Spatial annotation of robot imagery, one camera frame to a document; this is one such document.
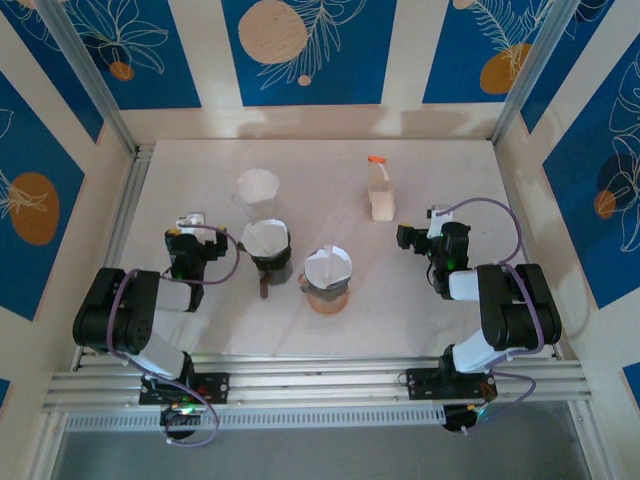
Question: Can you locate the orange-capped white bottle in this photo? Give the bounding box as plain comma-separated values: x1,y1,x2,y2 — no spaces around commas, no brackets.
366,155,397,222

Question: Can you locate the white paper coffee filter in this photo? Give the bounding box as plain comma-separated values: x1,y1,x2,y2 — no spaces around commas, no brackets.
304,244,353,290
236,168,278,204
242,218,290,257

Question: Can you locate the green coffee dripper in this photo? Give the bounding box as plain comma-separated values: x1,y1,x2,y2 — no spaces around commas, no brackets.
238,218,294,271

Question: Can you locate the clear coffee dripper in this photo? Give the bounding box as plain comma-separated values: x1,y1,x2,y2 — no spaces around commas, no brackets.
233,168,281,219

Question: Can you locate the grey coffee dripper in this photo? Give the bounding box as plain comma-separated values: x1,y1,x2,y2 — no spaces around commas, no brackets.
298,243,355,301

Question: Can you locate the aluminium side rail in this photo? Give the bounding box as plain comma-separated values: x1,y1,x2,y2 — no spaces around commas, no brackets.
74,142,156,371

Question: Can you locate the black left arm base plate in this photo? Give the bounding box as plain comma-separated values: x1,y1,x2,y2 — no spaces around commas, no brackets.
138,372,231,406

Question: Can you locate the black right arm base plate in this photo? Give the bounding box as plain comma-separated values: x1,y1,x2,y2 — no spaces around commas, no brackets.
405,367,499,401

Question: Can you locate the aluminium rail frame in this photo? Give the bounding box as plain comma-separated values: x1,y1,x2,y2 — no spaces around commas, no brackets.
42,353,594,414

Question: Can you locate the grey slotted cable duct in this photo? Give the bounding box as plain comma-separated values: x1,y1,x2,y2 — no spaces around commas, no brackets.
64,403,446,432

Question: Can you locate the aluminium frame post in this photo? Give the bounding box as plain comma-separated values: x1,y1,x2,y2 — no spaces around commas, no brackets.
37,0,140,157
487,0,589,144

